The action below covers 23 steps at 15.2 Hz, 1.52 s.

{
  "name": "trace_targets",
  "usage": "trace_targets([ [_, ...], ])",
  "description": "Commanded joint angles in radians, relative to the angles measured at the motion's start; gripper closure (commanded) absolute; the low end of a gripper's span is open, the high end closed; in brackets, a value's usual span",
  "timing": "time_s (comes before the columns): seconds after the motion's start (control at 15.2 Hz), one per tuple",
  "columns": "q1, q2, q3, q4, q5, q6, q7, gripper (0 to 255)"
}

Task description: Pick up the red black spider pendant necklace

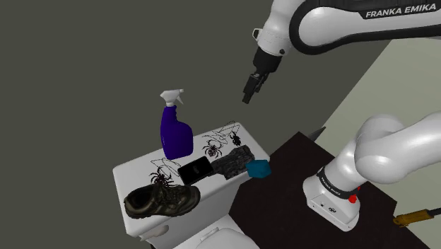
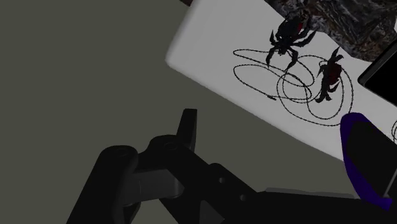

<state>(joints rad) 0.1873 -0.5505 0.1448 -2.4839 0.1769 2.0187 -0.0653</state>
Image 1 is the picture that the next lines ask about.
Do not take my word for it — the black phone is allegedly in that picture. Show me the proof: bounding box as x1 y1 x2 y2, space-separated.
177 156 216 186

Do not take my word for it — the blue spray bottle white trigger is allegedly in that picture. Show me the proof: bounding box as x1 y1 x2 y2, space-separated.
159 88 194 161

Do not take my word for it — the black beetle figure with string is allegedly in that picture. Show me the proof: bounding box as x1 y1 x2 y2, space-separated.
216 120 243 146

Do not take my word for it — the dark brown shoe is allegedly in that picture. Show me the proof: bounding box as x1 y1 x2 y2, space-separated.
123 182 201 220

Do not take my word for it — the dark robot stand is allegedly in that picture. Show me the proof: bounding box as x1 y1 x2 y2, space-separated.
228 131 433 249

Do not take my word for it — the dark grey textured cloth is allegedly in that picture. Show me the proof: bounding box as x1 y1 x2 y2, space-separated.
209 144 256 181

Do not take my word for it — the white toilet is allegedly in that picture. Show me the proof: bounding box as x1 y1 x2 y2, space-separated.
112 122 271 249

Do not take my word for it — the brass cylindrical rod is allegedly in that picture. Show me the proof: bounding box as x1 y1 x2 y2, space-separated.
392 207 441 228

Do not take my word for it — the black spider figure with string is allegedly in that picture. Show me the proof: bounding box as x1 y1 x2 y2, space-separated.
148 158 182 187
201 132 230 160

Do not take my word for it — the teal cube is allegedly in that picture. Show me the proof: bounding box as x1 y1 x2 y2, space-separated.
245 158 272 180

